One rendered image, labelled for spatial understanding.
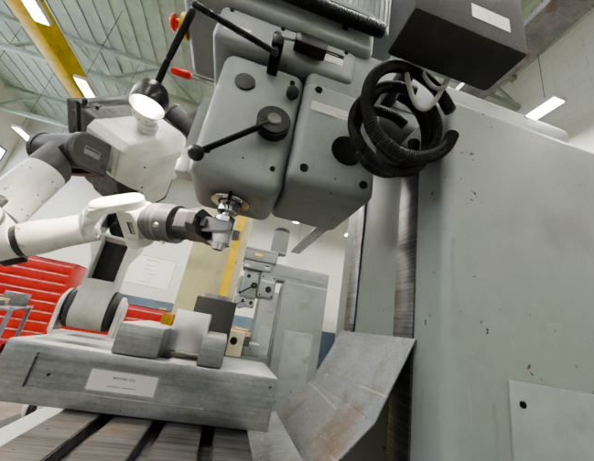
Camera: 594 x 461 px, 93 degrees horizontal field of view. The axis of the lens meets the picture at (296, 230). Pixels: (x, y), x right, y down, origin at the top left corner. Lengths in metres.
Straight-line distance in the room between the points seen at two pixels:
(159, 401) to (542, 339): 0.58
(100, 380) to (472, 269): 0.57
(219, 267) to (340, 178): 1.86
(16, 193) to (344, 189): 0.70
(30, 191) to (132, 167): 0.26
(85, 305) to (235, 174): 0.80
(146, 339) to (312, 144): 0.46
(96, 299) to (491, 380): 1.12
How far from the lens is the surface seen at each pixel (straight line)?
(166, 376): 0.47
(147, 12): 7.34
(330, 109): 0.69
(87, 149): 0.94
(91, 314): 1.21
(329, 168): 0.60
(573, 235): 0.76
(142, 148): 1.00
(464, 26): 0.57
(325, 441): 0.57
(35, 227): 0.78
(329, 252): 10.53
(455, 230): 0.55
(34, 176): 0.88
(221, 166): 0.58
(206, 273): 2.35
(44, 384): 0.51
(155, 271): 9.95
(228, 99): 0.67
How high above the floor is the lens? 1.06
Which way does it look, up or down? 19 degrees up
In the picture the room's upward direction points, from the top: 10 degrees clockwise
